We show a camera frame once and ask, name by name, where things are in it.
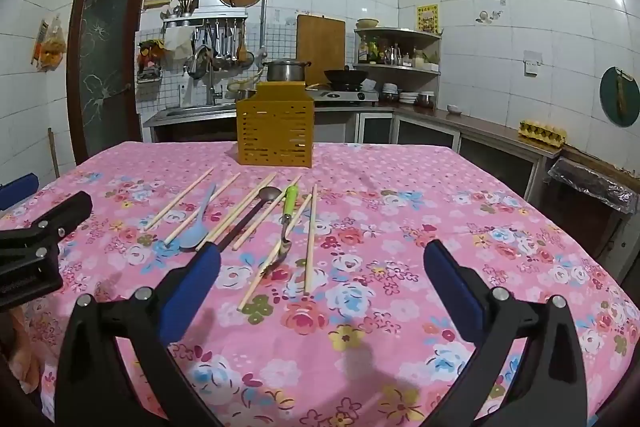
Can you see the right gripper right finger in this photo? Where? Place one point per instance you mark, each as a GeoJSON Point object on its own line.
{"type": "Point", "coordinates": [549, 385]}

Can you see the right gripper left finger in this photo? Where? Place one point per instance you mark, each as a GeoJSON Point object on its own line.
{"type": "Point", "coordinates": [92, 383]}

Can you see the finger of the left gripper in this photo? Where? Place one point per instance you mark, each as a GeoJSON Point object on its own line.
{"type": "Point", "coordinates": [50, 228]}
{"type": "Point", "coordinates": [17, 190]}

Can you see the wooden chopstick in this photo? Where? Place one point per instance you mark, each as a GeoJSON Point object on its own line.
{"type": "Point", "coordinates": [197, 215]}
{"type": "Point", "coordinates": [235, 211]}
{"type": "Point", "coordinates": [309, 267]}
{"type": "Point", "coordinates": [253, 286]}
{"type": "Point", "coordinates": [178, 198]}
{"type": "Point", "coordinates": [254, 224]}

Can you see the blue plastic spoon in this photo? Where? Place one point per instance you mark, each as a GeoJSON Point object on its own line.
{"type": "Point", "coordinates": [191, 237]}

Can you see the dark metal ladle spoon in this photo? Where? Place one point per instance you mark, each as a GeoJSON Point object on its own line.
{"type": "Point", "coordinates": [265, 196]}

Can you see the steel kitchen sink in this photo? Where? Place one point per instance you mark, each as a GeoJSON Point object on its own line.
{"type": "Point", "coordinates": [199, 111]}

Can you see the chrome kitchen faucet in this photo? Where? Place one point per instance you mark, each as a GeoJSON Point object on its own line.
{"type": "Point", "coordinates": [212, 81]}

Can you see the hanging yellow bag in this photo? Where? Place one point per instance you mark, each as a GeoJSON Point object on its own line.
{"type": "Point", "coordinates": [50, 45]}

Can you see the dark wooden glass door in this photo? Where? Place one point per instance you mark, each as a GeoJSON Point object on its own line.
{"type": "Point", "coordinates": [100, 77]}

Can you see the foil covered tray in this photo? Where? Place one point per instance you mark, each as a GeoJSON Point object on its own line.
{"type": "Point", "coordinates": [585, 180]}

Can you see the pink floral tablecloth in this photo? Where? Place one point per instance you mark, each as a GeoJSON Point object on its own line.
{"type": "Point", "coordinates": [372, 344]}

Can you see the yellow perforated utensil holder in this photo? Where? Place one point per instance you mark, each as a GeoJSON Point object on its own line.
{"type": "Point", "coordinates": [275, 126]}

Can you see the yellow egg tray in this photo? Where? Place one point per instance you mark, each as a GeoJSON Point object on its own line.
{"type": "Point", "coordinates": [543, 133]}

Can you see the steel cooking pot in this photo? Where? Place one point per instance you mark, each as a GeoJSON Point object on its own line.
{"type": "Point", "coordinates": [286, 70]}

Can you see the steel gas stove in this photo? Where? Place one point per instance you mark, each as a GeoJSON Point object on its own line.
{"type": "Point", "coordinates": [332, 97]}

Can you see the stacked white bowls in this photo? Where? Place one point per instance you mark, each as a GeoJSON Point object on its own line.
{"type": "Point", "coordinates": [391, 93]}

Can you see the rectangular wooden cutting board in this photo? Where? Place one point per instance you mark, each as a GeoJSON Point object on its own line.
{"type": "Point", "coordinates": [320, 44]}

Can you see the black wok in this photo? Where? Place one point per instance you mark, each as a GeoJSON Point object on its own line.
{"type": "Point", "coordinates": [345, 79]}

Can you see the corner shelf with bottles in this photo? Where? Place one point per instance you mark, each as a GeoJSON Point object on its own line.
{"type": "Point", "coordinates": [395, 48]}

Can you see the wall utensil rack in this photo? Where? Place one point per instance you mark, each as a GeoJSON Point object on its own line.
{"type": "Point", "coordinates": [208, 42]}

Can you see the green round wall board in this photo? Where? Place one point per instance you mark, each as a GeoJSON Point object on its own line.
{"type": "Point", "coordinates": [619, 97]}

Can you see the white wall switch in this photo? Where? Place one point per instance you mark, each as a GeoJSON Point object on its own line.
{"type": "Point", "coordinates": [532, 62]}

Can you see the yellow wall poster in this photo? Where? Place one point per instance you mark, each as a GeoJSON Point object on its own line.
{"type": "Point", "coordinates": [427, 18]}

